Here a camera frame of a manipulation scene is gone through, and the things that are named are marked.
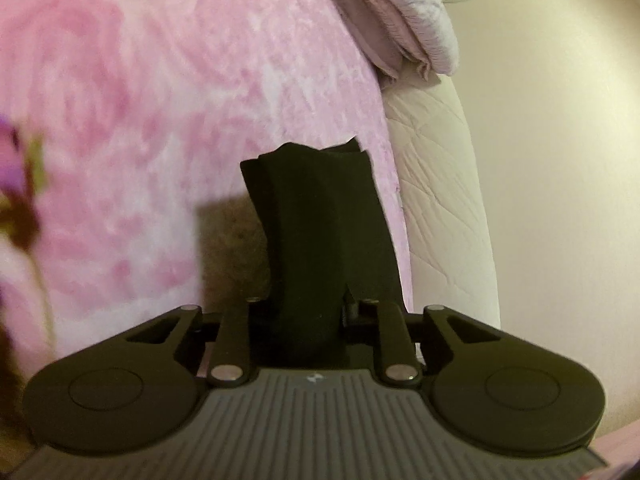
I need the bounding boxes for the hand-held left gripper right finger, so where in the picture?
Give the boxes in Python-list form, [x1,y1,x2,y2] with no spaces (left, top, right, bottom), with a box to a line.
[342,292,502,389]

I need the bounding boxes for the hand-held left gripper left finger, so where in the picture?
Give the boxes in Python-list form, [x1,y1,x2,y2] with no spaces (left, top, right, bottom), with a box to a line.
[125,297,275,389]

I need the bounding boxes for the black pants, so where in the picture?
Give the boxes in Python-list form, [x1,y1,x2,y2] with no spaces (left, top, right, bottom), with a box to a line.
[240,135,406,368]

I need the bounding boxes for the beige quilted mattress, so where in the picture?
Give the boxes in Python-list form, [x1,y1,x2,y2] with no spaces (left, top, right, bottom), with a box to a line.
[381,71,502,331]

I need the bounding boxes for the pink floral blanket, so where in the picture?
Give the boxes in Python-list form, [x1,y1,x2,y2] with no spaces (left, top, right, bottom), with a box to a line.
[0,0,416,461]

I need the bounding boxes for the lavender pillow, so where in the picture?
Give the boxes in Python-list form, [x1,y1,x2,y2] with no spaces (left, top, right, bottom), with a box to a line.
[327,0,460,78]

